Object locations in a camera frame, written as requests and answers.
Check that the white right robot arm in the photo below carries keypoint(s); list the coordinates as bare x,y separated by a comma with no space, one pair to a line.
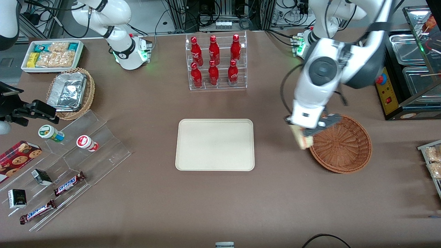
119,17

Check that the small black box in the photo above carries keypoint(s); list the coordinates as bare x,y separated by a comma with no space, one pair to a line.
17,198
41,177

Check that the white rectangular snack bin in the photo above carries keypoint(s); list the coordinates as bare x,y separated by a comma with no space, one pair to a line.
26,68

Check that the clear bagged snack pack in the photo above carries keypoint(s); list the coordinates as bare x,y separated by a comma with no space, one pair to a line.
434,170
433,154

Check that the cream rectangular tray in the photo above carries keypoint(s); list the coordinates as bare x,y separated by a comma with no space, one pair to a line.
214,144

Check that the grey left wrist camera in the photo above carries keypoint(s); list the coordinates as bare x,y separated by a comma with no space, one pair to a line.
332,120

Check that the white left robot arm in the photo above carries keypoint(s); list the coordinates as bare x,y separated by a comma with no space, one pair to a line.
324,70

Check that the yellow snack pack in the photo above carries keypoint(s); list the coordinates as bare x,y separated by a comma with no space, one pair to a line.
32,60

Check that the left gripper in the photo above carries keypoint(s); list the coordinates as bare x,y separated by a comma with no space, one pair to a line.
327,121

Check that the clear acrylic bottle rack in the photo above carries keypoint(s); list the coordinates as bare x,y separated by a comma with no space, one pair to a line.
222,86

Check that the red cola bottle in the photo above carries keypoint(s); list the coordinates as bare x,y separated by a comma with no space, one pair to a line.
196,77
213,75
214,51
233,74
235,50
196,51

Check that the small grey box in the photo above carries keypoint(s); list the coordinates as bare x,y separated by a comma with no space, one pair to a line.
224,245

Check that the round brown wicker basket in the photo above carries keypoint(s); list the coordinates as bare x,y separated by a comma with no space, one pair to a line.
344,148

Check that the teal snack pack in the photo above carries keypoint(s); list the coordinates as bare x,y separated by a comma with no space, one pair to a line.
73,47
41,47

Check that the white power strip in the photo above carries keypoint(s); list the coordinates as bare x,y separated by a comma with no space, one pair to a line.
224,24

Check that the clear cracker pack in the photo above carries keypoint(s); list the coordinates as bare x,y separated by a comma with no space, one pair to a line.
57,59
58,47

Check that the red lid yogurt cup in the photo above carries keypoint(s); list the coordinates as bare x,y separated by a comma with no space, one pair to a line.
86,143

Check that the black food warmer cabinet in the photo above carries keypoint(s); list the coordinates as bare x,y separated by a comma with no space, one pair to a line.
391,103

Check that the grey metal snack tray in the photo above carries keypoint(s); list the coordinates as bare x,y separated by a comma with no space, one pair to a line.
434,182

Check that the red plaid cookie box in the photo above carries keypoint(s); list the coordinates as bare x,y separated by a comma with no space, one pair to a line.
17,160

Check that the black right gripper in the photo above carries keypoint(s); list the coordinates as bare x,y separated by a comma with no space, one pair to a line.
9,105

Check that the triangular sandwich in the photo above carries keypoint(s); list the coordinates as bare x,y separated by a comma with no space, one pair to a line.
304,142

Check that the snickers chocolate bar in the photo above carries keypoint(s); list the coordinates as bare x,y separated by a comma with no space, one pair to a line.
38,212
69,184

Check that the light tan wicker basket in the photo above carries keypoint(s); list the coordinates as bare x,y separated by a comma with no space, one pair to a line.
90,93

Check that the clear acrylic stepped display stand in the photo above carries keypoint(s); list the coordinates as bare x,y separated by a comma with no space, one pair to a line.
103,151

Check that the silver foil container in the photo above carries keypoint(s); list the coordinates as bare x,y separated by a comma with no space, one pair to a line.
67,91

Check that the green lid yogurt cup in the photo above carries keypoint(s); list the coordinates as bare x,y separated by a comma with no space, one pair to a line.
50,132

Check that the stainless steel pan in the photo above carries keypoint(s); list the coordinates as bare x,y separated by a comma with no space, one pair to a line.
408,50
418,84

